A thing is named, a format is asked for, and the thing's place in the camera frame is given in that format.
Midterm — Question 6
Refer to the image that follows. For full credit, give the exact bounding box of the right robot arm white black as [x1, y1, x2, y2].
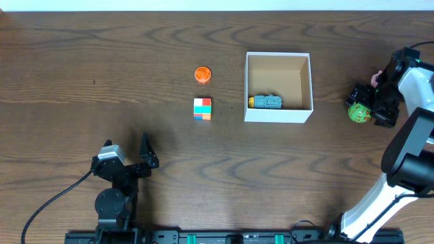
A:
[328, 46, 433, 243]

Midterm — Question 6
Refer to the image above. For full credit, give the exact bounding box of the orange round gear toy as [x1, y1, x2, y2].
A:
[194, 66, 212, 84]

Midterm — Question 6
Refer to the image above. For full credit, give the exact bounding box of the grey yellow toy truck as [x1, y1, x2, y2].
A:
[248, 95, 282, 109]

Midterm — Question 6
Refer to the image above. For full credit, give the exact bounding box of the green polyhedral dice ball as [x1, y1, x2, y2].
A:
[348, 103, 371, 123]

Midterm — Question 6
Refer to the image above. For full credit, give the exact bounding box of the multicoloured block cube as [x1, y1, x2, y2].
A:
[193, 98, 212, 120]

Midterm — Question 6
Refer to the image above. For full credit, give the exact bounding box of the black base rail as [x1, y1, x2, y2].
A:
[64, 229, 405, 244]

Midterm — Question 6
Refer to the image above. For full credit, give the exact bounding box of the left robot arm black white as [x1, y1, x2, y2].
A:
[91, 133, 159, 230]

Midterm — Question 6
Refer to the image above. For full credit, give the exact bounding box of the white cardboard box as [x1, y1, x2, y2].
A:
[243, 52, 314, 123]

